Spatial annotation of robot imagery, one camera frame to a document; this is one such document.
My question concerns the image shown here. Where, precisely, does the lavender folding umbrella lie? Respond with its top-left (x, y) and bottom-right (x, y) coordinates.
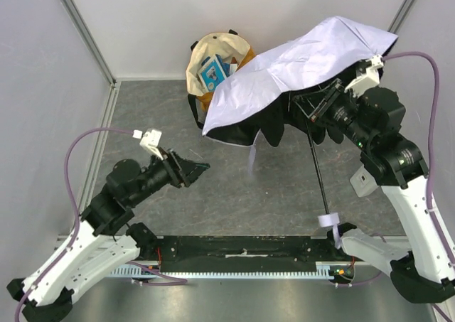
top-left (201, 15), bottom-right (399, 249)

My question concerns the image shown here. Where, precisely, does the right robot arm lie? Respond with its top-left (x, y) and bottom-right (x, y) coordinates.
top-left (290, 80), bottom-right (454, 304)

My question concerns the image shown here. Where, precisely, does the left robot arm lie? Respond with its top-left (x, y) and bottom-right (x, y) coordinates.
top-left (7, 149), bottom-right (210, 321)

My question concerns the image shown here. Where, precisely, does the white card in bag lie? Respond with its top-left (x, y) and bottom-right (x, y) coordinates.
top-left (229, 63), bottom-right (238, 75)

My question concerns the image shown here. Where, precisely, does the yellow canvas tote bag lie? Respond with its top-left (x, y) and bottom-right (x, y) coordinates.
top-left (186, 29), bottom-right (255, 129)

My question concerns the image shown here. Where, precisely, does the white bottle grey cap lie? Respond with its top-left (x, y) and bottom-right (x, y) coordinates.
top-left (350, 166), bottom-right (378, 198)

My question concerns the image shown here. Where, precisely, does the blue boxed item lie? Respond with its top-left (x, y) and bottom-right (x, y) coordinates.
top-left (198, 54), bottom-right (230, 92)

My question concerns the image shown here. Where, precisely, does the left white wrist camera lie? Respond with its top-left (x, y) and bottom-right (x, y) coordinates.
top-left (132, 129), bottom-right (164, 160)

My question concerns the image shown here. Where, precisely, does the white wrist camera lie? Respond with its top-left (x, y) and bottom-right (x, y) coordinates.
top-left (344, 55), bottom-right (384, 98)
top-left (132, 129), bottom-right (164, 160)

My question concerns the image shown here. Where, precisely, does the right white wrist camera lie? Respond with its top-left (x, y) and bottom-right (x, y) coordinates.
top-left (344, 55), bottom-right (384, 98)

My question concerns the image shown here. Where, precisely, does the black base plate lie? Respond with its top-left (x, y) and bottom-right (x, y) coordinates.
top-left (134, 235), bottom-right (363, 276)

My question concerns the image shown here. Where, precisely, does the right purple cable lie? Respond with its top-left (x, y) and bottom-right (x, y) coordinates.
top-left (330, 50), bottom-right (455, 321)

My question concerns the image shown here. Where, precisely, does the light blue cable duct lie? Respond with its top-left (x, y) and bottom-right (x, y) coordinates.
top-left (107, 264), bottom-right (334, 280)

